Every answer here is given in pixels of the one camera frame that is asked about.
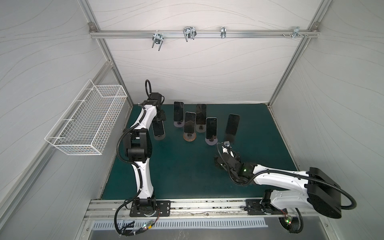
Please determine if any small metal ring clamp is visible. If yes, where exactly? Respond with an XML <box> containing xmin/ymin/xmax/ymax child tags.
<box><xmin>221</xmin><ymin>27</ymin><xmax>227</xmax><ymax>39</ymax></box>

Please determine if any black phone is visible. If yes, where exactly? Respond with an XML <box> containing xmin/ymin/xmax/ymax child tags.
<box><xmin>225</xmin><ymin>114</ymin><xmax>240</xmax><ymax>136</ymax></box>

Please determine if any pink-edged phone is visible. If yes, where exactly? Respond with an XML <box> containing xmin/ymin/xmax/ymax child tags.
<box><xmin>184</xmin><ymin>112</ymin><xmax>196</xmax><ymax>135</ymax></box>

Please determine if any white slotted cable duct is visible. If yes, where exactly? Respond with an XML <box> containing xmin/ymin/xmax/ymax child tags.
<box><xmin>92</xmin><ymin>218</ymin><xmax>268</xmax><ymax>231</ymax></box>

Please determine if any white-edged phone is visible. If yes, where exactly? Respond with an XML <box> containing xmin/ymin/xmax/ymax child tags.
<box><xmin>152</xmin><ymin>120</ymin><xmax>165</xmax><ymax>137</ymax></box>

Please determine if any aluminium crossbar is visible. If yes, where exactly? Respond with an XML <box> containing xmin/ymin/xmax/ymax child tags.
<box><xmin>90</xmin><ymin>29</ymin><xmax>321</xmax><ymax>39</ymax></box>

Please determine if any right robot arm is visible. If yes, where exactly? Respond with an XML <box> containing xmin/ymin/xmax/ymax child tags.
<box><xmin>215</xmin><ymin>148</ymin><xmax>357</xmax><ymax>219</ymax></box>

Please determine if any metal U-bolt clamp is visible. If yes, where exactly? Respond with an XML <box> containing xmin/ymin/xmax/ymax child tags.
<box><xmin>152</xmin><ymin>33</ymin><xmax>164</xmax><ymax>51</ymax></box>

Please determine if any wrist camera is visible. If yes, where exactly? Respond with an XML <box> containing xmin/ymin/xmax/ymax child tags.
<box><xmin>222</xmin><ymin>142</ymin><xmax>231</xmax><ymax>153</ymax></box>
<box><xmin>148</xmin><ymin>93</ymin><xmax>163</xmax><ymax>103</ymax></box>

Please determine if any grey round stand back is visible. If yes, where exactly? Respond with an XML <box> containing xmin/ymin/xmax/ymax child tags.
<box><xmin>195</xmin><ymin>125</ymin><xmax>206</xmax><ymax>133</ymax></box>

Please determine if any metal bracket clamp right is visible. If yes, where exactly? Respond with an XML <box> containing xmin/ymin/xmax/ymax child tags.
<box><xmin>282</xmin><ymin>27</ymin><xmax>309</xmax><ymax>39</ymax></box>

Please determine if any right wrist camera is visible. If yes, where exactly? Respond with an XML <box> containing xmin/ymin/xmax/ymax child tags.
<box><xmin>222</xmin><ymin>142</ymin><xmax>231</xmax><ymax>153</ymax></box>

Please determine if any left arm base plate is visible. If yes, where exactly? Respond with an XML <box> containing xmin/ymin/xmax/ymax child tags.
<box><xmin>130</xmin><ymin>201</ymin><xmax>171</xmax><ymax>218</ymax></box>

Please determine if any metal hook clamp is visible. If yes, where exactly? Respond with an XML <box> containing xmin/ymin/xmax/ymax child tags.
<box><xmin>183</xmin><ymin>27</ymin><xmax>197</xmax><ymax>42</ymax></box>

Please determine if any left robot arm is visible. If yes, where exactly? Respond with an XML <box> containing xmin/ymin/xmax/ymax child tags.
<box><xmin>117</xmin><ymin>93</ymin><xmax>165</xmax><ymax>210</ymax></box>

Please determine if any left black cable bundle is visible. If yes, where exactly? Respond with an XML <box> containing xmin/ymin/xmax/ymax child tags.
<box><xmin>113</xmin><ymin>197</ymin><xmax>160</xmax><ymax>237</ymax></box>

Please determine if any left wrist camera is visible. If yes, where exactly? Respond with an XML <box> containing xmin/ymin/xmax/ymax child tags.
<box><xmin>148</xmin><ymin>93</ymin><xmax>163</xmax><ymax>103</ymax></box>

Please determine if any grey phone stand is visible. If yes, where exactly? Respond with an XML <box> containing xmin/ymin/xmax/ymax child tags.
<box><xmin>154</xmin><ymin>134</ymin><xmax>166</xmax><ymax>141</ymax></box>

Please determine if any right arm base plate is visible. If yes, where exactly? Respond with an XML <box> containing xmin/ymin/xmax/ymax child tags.
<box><xmin>244</xmin><ymin>199</ymin><xmax>284</xmax><ymax>216</ymax></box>

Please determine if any white wire basket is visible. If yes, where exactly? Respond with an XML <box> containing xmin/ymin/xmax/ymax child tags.
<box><xmin>45</xmin><ymin>80</ymin><xmax>127</xmax><ymax>156</ymax></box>

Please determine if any right black cable loop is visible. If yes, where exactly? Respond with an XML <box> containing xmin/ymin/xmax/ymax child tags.
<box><xmin>278</xmin><ymin>207</ymin><xmax>304</xmax><ymax>234</ymax></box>

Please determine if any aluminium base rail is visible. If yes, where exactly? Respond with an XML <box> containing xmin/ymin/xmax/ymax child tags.
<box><xmin>83</xmin><ymin>196</ymin><xmax>331</xmax><ymax>221</ymax></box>

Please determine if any silver-edged phone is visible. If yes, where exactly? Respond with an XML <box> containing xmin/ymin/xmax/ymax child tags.
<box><xmin>206</xmin><ymin>117</ymin><xmax>218</xmax><ymax>140</ymax></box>

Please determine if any back right dark phone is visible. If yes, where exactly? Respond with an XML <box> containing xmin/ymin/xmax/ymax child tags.
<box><xmin>196</xmin><ymin>104</ymin><xmax>207</xmax><ymax>125</ymax></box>

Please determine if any black folding phone stand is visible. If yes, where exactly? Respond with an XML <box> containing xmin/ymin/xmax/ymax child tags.
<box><xmin>224</xmin><ymin>134</ymin><xmax>236</xmax><ymax>145</ymax></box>

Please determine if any wooden base phone stand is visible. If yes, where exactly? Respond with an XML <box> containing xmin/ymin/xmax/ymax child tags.
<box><xmin>183</xmin><ymin>133</ymin><xmax>197</xmax><ymax>142</ymax></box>

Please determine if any back left phone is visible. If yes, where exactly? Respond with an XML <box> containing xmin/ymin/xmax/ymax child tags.
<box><xmin>174</xmin><ymin>102</ymin><xmax>184</xmax><ymax>123</ymax></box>

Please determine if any purple phone stand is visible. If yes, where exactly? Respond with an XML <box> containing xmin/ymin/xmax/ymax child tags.
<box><xmin>205</xmin><ymin>138</ymin><xmax>218</xmax><ymax>146</ymax></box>

